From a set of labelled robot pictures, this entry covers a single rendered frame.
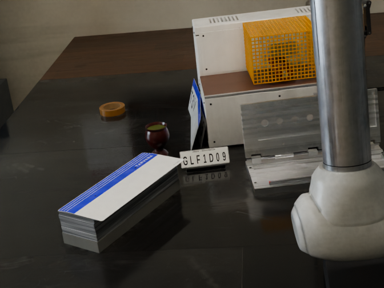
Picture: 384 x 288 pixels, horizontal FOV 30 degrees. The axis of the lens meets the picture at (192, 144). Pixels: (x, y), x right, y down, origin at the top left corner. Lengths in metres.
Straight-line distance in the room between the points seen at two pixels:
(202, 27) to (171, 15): 1.50
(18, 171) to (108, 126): 0.44
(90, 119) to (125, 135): 0.26
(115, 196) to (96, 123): 0.86
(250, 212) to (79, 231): 0.49
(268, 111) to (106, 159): 0.61
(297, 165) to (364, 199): 0.83
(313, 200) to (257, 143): 0.81
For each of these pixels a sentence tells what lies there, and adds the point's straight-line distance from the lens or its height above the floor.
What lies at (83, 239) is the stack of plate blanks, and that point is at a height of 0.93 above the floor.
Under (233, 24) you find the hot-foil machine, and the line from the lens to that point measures 2.59.
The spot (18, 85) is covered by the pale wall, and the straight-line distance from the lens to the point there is 4.39.
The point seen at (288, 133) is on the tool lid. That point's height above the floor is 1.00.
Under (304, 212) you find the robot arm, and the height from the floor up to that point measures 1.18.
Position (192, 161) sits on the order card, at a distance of 2.35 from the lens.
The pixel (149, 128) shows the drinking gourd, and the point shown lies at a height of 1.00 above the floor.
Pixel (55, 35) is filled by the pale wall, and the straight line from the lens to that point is 4.23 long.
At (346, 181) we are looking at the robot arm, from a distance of 1.48.
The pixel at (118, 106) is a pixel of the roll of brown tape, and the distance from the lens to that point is 2.97.
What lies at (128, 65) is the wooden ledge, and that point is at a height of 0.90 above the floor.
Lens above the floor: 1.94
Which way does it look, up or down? 24 degrees down
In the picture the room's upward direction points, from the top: 6 degrees counter-clockwise
